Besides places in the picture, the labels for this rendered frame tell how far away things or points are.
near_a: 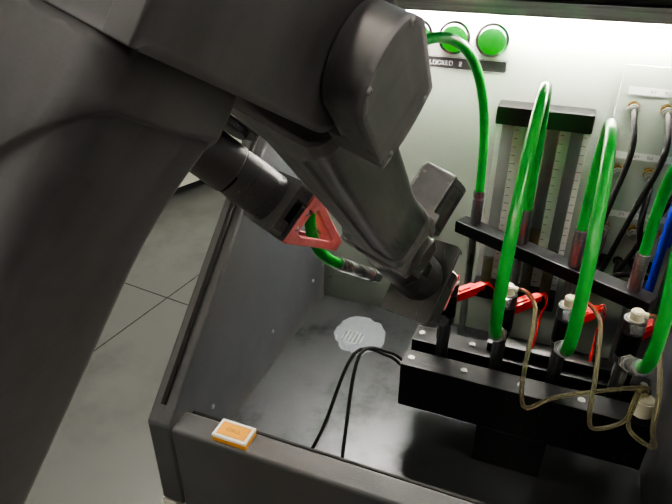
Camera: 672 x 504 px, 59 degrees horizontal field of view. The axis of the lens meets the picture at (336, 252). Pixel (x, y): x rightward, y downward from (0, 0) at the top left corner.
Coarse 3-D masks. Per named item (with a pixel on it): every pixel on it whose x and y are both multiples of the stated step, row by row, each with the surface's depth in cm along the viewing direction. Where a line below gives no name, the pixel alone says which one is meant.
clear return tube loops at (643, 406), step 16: (592, 304) 77; (528, 352) 75; (592, 384) 71; (544, 400) 77; (592, 400) 71; (640, 400) 77; (656, 400) 68; (640, 416) 78; (656, 416) 68; (656, 448) 70
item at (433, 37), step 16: (432, 32) 74; (448, 32) 76; (464, 48) 79; (480, 64) 83; (480, 80) 84; (480, 96) 87; (480, 112) 89; (480, 128) 91; (480, 144) 92; (480, 160) 94; (480, 176) 95; (480, 192) 96; (304, 224) 70; (320, 256) 73
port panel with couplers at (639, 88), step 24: (624, 72) 88; (648, 72) 87; (624, 96) 89; (648, 96) 88; (624, 120) 91; (648, 120) 90; (624, 144) 93; (648, 144) 91; (648, 168) 93; (624, 192) 96; (624, 216) 98; (648, 216) 96; (624, 240) 100
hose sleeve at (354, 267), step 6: (342, 258) 76; (342, 264) 76; (348, 264) 77; (354, 264) 78; (360, 264) 80; (342, 270) 77; (348, 270) 77; (354, 270) 78; (360, 270) 79; (366, 270) 80; (372, 270) 82; (360, 276) 80; (366, 276) 81; (372, 276) 82
